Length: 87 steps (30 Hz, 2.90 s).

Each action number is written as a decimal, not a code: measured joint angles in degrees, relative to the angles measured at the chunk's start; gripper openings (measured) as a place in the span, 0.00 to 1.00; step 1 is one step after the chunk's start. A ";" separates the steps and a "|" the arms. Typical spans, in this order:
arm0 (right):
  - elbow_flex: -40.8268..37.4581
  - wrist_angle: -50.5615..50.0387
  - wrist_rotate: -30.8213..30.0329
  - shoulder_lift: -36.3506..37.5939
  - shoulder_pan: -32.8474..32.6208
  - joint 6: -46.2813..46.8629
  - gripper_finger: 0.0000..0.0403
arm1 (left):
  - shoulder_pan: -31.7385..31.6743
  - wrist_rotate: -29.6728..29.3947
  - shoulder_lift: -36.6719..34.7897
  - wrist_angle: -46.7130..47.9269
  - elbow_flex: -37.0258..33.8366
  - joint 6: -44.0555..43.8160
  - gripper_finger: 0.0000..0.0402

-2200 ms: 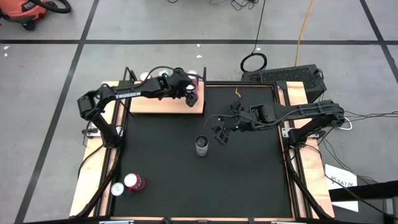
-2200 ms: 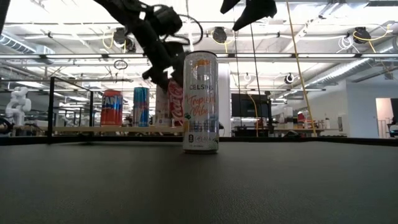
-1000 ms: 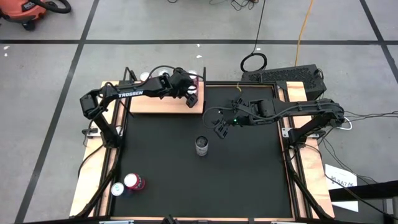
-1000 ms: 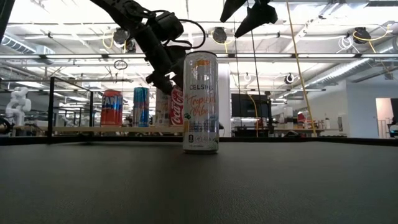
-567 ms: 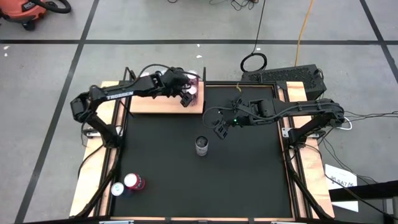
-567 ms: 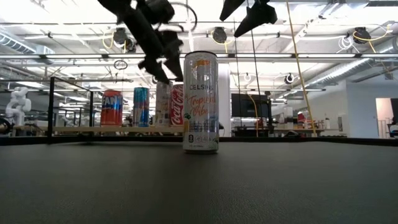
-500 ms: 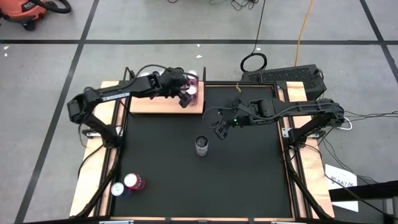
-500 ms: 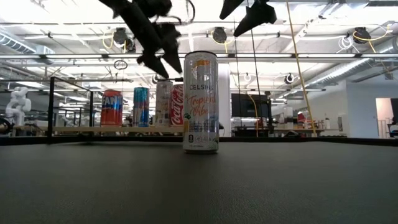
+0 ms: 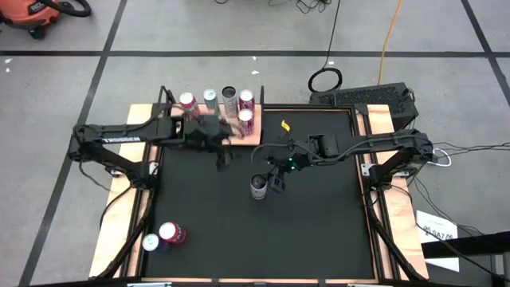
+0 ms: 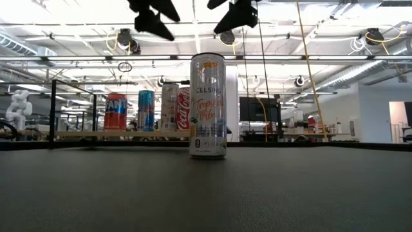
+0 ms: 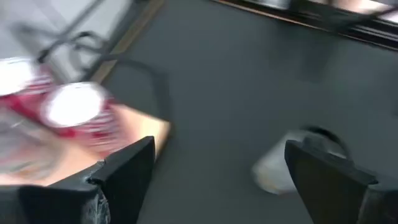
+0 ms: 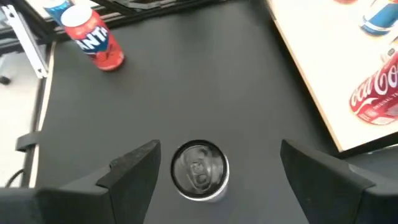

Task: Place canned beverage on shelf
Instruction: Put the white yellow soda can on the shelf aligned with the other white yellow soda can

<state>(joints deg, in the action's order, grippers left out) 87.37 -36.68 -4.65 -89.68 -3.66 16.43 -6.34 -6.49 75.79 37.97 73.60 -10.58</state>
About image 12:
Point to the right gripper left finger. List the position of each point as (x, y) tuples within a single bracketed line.
[(130, 193)]

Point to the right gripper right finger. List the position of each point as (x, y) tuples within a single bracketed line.
[(335, 196)]

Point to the white slim Celsius can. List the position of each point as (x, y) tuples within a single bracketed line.
[(199, 169)]

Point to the red Coca-Cola can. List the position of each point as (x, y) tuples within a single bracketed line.
[(377, 99)]

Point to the blue silver Red Bull can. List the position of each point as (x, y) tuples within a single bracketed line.
[(381, 20)]

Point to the wooden shelf board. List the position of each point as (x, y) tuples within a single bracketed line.
[(326, 62), (37, 7)]

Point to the blue beverage can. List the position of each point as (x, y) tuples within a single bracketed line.
[(56, 11)]

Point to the black table clamp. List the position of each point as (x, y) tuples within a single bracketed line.
[(28, 141)]

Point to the white metal bracket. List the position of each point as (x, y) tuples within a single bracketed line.
[(28, 43)]

